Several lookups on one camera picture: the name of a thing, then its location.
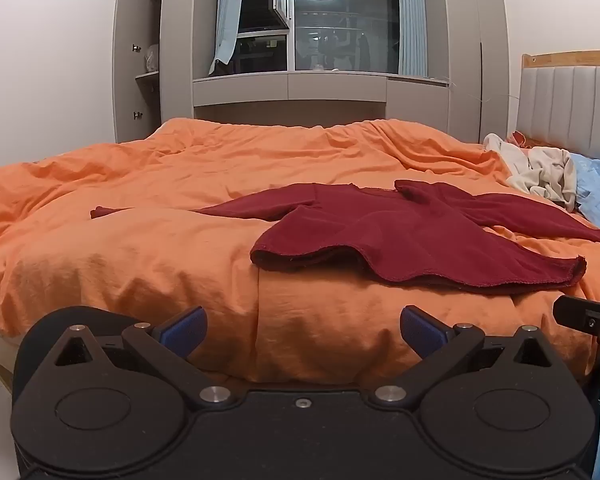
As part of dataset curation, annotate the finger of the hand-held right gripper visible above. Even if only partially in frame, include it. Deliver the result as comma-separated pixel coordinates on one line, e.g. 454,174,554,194
552,294,600,348

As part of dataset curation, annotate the dark red long-sleeved shirt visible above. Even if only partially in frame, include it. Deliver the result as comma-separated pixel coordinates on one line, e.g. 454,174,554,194
90,179,600,295

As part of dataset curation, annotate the window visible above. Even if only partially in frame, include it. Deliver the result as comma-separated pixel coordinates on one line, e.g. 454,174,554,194
237,0,400,75

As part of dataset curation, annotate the light blue curtain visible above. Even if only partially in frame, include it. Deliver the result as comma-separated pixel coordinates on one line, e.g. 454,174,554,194
396,0,429,77
209,0,247,77

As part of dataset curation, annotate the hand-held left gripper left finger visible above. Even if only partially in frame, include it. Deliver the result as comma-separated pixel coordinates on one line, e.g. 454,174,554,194
52,305,242,409

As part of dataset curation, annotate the grey built-in wardrobe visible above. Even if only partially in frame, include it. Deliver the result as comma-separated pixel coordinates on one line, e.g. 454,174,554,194
112,0,511,144

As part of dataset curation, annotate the grey padded wooden headboard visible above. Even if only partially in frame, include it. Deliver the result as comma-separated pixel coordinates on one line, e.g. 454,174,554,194
516,50,600,167

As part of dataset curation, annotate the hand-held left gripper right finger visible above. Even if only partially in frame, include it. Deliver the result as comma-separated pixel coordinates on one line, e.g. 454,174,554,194
369,305,557,409

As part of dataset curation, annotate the orange duvet bed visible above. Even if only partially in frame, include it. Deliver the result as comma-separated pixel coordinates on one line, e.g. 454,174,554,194
0,117,600,386

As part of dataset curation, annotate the beige crumpled garment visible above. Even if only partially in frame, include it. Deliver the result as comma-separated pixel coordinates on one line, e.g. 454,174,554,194
482,132,578,211

